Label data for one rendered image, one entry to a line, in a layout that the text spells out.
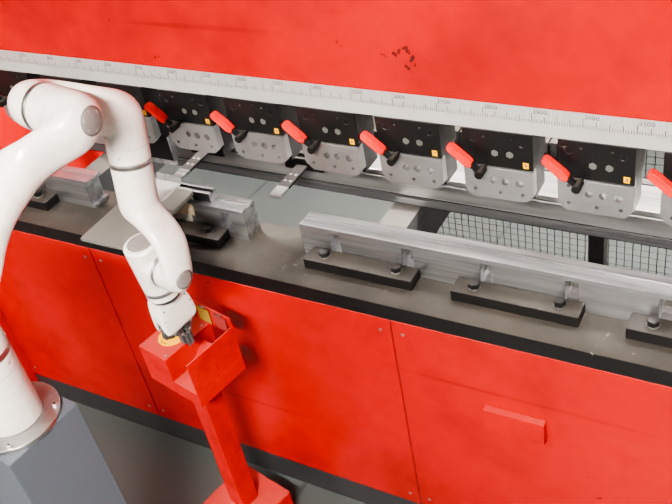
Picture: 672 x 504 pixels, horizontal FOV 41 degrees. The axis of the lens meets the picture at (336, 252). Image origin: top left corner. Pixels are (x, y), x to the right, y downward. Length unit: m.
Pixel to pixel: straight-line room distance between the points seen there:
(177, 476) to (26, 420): 1.23
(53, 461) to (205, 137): 0.85
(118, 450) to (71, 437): 1.27
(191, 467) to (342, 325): 1.02
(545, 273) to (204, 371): 0.86
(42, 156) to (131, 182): 0.26
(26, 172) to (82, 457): 0.64
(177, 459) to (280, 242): 1.03
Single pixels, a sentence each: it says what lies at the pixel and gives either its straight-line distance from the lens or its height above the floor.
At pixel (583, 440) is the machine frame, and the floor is 0.59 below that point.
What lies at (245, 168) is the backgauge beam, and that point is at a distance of 2.66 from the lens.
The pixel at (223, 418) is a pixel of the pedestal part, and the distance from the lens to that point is 2.50.
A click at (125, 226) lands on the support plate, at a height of 1.00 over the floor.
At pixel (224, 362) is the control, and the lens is 2.29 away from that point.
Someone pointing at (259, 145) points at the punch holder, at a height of 1.21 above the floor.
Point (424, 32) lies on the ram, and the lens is 1.79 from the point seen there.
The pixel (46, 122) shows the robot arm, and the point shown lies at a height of 1.55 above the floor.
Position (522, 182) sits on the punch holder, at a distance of 1.90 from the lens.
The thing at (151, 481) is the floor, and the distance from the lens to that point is 3.10.
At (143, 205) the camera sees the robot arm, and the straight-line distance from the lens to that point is 1.96.
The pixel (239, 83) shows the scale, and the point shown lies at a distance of 2.09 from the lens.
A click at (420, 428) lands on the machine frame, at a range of 2.41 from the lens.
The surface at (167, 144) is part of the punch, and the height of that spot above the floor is 1.14.
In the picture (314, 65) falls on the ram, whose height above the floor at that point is 1.43.
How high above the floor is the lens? 2.28
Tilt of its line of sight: 38 degrees down
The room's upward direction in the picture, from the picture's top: 12 degrees counter-clockwise
